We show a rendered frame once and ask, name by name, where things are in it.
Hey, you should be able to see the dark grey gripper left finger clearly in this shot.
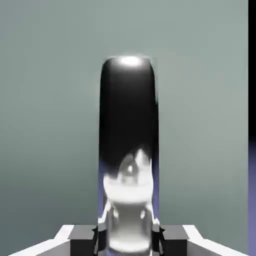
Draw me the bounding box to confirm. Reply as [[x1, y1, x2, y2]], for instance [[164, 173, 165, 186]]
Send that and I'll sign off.
[[7, 224, 99, 256]]

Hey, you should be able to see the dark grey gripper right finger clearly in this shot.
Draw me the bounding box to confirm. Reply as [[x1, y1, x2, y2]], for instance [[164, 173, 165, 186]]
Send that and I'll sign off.
[[157, 224, 244, 256]]

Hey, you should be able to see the grey-green painted cabinet door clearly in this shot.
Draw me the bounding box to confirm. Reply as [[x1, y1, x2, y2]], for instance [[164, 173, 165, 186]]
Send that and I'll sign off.
[[0, 0, 249, 256]]

